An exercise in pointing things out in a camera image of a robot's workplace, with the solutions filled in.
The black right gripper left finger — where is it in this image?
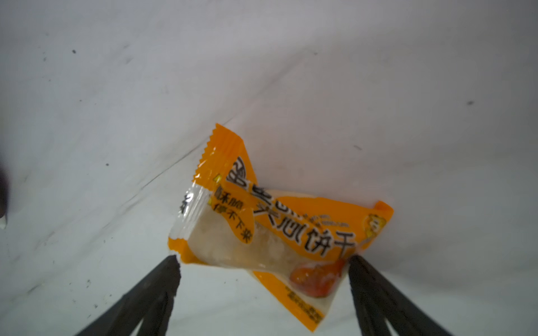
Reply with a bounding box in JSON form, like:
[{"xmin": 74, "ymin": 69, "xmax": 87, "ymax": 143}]
[{"xmin": 78, "ymin": 256, "xmax": 181, "ymax": 335}]

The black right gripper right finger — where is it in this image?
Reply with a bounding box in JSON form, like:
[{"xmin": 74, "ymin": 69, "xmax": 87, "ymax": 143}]
[{"xmin": 348, "ymin": 256, "xmax": 450, "ymax": 335}]

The yellow orange biscuit packet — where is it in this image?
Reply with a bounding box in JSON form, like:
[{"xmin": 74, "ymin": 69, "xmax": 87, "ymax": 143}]
[{"xmin": 168, "ymin": 125, "xmax": 394, "ymax": 331}]

